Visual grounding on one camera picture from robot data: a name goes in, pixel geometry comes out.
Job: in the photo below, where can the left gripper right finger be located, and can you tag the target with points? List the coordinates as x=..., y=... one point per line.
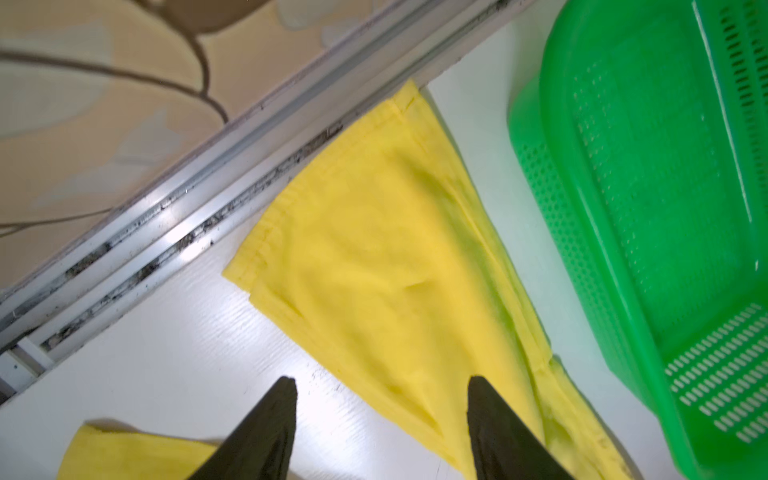
x=502, y=445

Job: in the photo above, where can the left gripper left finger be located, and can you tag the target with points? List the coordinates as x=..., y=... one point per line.
x=260, y=447

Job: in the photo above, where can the yellow trousers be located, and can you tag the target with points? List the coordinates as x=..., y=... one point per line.
x=380, y=261

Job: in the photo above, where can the green plastic basket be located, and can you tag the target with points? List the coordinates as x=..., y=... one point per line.
x=644, y=141

